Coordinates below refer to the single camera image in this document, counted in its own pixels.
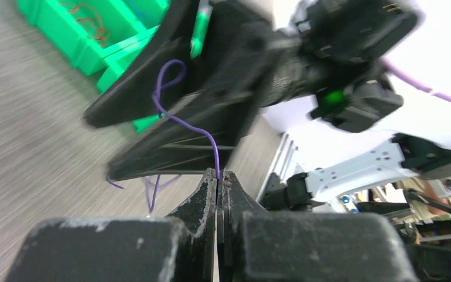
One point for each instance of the green compartment bin tray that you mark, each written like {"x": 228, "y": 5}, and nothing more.
{"x": 107, "y": 36}

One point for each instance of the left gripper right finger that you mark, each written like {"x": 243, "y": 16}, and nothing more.
{"x": 232, "y": 202}

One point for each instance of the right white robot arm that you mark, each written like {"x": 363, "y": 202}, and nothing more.
{"x": 332, "y": 50}

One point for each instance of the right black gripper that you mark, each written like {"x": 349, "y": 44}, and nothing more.
{"x": 244, "y": 66}

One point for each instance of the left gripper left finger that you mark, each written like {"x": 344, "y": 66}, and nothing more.
{"x": 194, "y": 257}

